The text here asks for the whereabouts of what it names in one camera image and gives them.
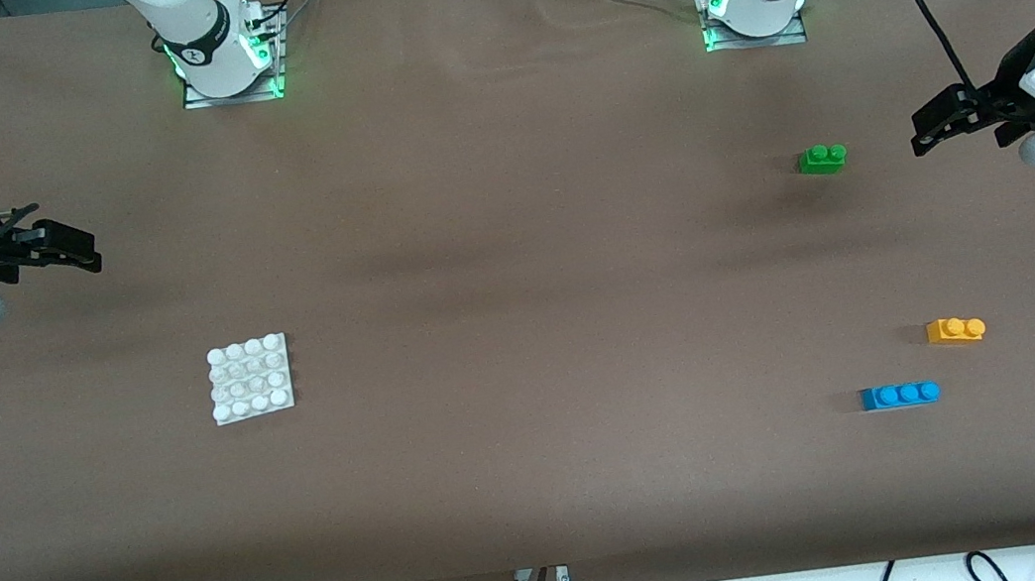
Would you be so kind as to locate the green two-stud block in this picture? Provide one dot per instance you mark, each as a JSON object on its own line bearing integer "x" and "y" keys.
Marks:
{"x": 820, "y": 161}

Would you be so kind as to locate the white studded base plate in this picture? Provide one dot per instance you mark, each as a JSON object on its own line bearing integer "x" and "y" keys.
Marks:
{"x": 249, "y": 381}

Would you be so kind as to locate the yellow two-stud block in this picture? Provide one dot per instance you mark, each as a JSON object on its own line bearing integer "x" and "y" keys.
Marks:
{"x": 948, "y": 332}

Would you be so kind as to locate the blue three-stud block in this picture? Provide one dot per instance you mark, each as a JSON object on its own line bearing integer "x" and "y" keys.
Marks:
{"x": 896, "y": 396}

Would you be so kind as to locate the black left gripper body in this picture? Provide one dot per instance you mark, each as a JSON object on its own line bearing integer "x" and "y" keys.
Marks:
{"x": 1001, "y": 92}

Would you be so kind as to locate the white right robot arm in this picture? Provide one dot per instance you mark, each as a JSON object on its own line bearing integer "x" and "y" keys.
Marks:
{"x": 194, "y": 33}

